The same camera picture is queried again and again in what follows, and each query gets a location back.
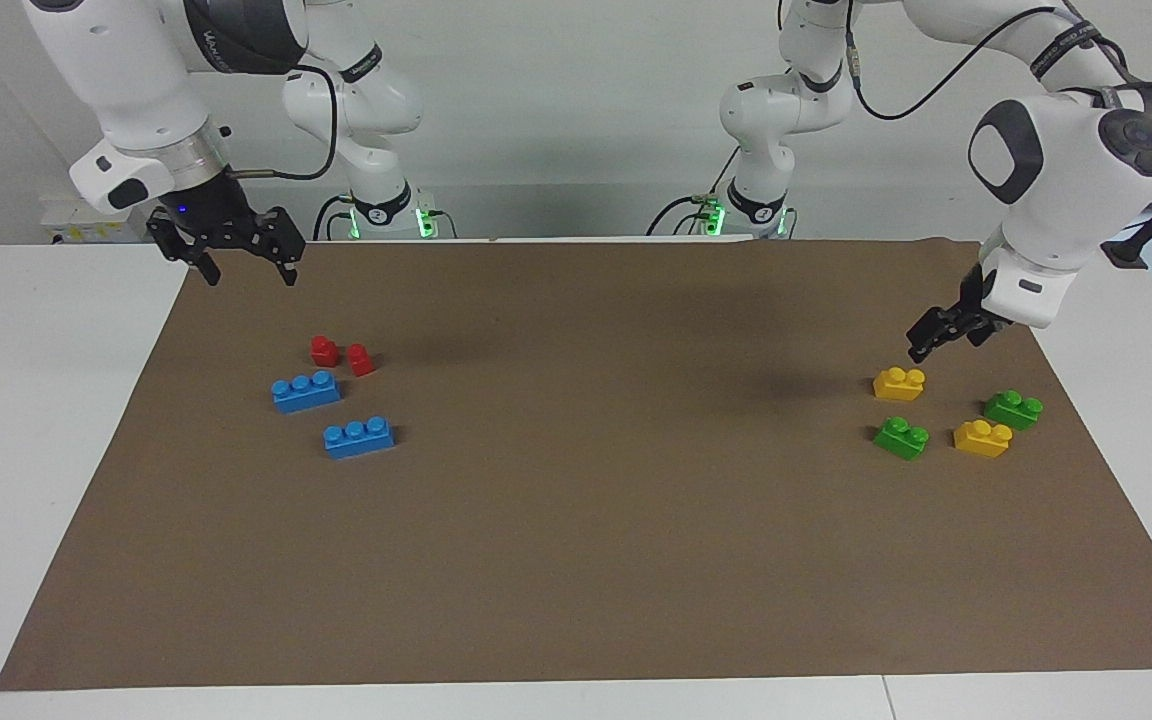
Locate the green two-stud toy block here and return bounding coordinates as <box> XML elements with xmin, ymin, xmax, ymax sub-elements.
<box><xmin>984</xmin><ymin>390</ymin><xmax>1045</xmax><ymax>431</ymax></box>
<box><xmin>873</xmin><ymin>415</ymin><xmax>930</xmax><ymax>461</ymax></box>

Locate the blue three-stud toy block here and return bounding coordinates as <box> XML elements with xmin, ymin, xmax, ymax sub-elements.
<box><xmin>271</xmin><ymin>370</ymin><xmax>344</xmax><ymax>414</ymax></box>
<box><xmin>323</xmin><ymin>415</ymin><xmax>396</xmax><ymax>460</ymax></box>

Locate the yellow two-stud toy block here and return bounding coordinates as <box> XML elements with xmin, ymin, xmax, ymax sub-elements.
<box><xmin>953</xmin><ymin>419</ymin><xmax>1014</xmax><ymax>459</ymax></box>
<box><xmin>873</xmin><ymin>367</ymin><xmax>927</xmax><ymax>403</ymax></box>

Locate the white power strip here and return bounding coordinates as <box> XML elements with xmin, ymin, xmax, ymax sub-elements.
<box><xmin>41</xmin><ymin>195</ymin><xmax>149</xmax><ymax>245</ymax></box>

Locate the brown table mat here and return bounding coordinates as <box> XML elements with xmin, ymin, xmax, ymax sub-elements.
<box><xmin>0</xmin><ymin>238</ymin><xmax>1152</xmax><ymax>692</ymax></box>

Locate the black right base cable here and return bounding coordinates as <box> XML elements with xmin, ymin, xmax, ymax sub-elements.
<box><xmin>313</xmin><ymin>194</ymin><xmax>357</xmax><ymax>241</ymax></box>

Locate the black base cable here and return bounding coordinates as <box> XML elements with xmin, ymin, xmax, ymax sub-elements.
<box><xmin>646</xmin><ymin>148</ymin><xmax>740</xmax><ymax>238</ymax></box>
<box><xmin>313</xmin><ymin>194</ymin><xmax>357</xmax><ymax>241</ymax></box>

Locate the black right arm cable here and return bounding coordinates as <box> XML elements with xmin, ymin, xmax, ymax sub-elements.
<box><xmin>231</xmin><ymin>64</ymin><xmax>340</xmax><ymax>182</ymax></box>

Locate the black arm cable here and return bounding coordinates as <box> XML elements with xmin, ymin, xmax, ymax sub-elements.
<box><xmin>841</xmin><ymin>4</ymin><xmax>1152</xmax><ymax>122</ymax></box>
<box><xmin>231</xmin><ymin>64</ymin><xmax>340</xmax><ymax>182</ymax></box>

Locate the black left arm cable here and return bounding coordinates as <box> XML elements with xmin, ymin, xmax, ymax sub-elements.
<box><xmin>841</xmin><ymin>4</ymin><xmax>1152</xmax><ymax>122</ymax></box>

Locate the black left base cable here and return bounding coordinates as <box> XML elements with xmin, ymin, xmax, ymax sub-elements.
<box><xmin>646</xmin><ymin>148</ymin><xmax>740</xmax><ymax>238</ymax></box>

